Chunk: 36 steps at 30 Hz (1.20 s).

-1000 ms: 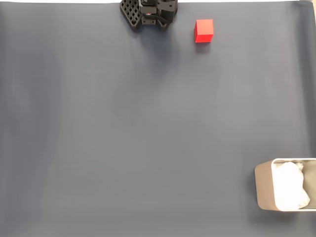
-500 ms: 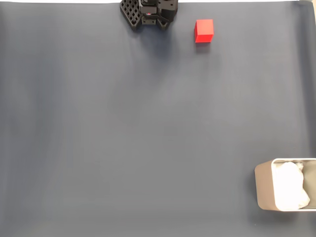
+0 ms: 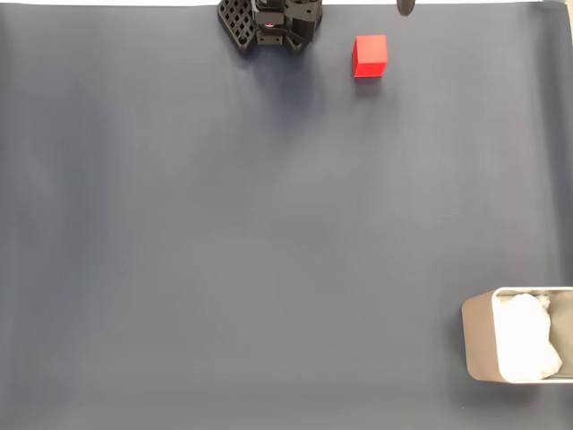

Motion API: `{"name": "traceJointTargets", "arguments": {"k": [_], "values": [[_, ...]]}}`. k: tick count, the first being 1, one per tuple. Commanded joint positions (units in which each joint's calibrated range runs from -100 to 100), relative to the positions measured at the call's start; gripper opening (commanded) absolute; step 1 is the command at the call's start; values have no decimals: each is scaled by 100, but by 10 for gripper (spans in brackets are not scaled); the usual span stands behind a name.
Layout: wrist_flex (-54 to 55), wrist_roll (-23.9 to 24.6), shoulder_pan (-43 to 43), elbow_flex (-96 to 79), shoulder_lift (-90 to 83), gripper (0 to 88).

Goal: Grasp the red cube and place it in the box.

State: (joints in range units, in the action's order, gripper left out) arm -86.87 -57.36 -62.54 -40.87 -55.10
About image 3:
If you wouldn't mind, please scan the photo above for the red cube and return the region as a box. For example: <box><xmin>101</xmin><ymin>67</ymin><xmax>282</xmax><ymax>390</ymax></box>
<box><xmin>351</xmin><ymin>34</ymin><xmax>389</xmax><ymax>79</ymax></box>

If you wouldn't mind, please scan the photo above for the beige rounded box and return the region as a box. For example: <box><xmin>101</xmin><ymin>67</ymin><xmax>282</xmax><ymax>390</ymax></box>
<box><xmin>460</xmin><ymin>286</ymin><xmax>573</xmax><ymax>384</ymax></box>

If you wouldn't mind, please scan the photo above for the blue-grey table mat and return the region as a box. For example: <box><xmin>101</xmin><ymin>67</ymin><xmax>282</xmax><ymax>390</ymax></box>
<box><xmin>0</xmin><ymin>3</ymin><xmax>573</xmax><ymax>430</ymax></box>

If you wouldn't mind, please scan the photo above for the white crumpled tissue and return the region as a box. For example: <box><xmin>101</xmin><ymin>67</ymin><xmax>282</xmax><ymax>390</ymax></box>
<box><xmin>494</xmin><ymin>291</ymin><xmax>564</xmax><ymax>383</ymax></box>

